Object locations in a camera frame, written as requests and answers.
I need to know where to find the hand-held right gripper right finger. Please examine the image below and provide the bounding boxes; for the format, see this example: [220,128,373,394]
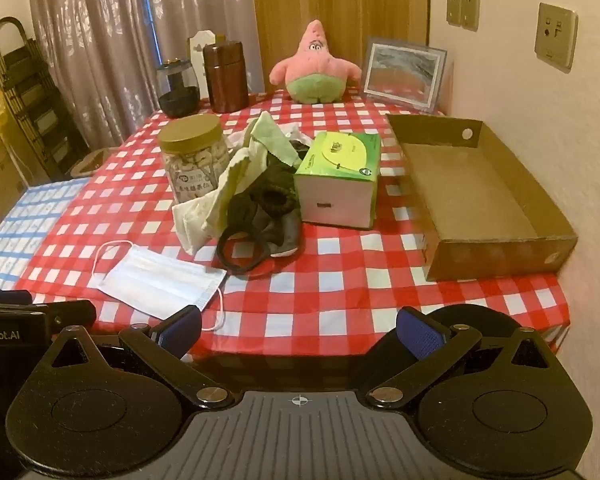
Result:
[364,306,567,409]

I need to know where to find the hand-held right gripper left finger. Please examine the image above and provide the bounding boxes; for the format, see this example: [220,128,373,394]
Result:
[25,305,232,409]

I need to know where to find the white face mask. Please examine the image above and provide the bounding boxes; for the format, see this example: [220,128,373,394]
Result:
[87,240,229,331]

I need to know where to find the white cloth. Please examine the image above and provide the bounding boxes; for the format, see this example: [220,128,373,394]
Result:
[172,147,276,256]

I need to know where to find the black cloth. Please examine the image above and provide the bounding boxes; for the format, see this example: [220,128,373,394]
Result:
[225,145,306,261]

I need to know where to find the brown cardboard box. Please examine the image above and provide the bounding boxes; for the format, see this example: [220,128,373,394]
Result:
[386,114,579,282]

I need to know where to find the black scrunchie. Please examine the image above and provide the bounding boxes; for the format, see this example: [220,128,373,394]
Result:
[257,185,299,217]

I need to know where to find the gold lid snack jar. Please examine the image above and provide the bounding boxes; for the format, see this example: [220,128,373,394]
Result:
[158,113,232,206]

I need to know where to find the green tissue box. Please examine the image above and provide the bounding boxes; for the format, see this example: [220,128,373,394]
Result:
[294,131,382,231]

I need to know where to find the black elastic headband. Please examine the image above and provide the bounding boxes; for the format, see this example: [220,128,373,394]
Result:
[216,225,282,279]

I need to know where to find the blue checkered cloth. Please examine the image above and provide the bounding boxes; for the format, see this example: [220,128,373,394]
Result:
[0,177,96,291]

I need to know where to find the tan wastebasket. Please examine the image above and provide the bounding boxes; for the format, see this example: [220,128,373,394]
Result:
[72,147,118,178]

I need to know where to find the black folding rack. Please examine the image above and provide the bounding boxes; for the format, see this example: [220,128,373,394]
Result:
[0,16,88,181]

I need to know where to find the dark glass jar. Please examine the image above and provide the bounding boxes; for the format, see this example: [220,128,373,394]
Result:
[156,59,201,118]

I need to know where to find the brown wooden canister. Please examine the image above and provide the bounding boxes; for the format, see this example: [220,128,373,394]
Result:
[202,41,251,113]

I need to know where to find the white wooden board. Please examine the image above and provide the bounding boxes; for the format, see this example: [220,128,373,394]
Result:
[187,30,226,68]

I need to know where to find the pink starfish plush toy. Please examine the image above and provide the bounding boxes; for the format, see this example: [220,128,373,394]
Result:
[269,20,362,106]

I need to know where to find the patterned curtain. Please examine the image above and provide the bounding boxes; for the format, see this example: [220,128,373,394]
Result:
[25,0,261,146]

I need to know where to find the wooden door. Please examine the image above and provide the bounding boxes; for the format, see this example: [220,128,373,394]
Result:
[250,0,431,96]

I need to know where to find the clear picture frame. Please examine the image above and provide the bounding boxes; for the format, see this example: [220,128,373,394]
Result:
[361,37,453,113]

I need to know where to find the large beige wall socket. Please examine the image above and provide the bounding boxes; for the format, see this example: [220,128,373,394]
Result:
[534,2,579,72]

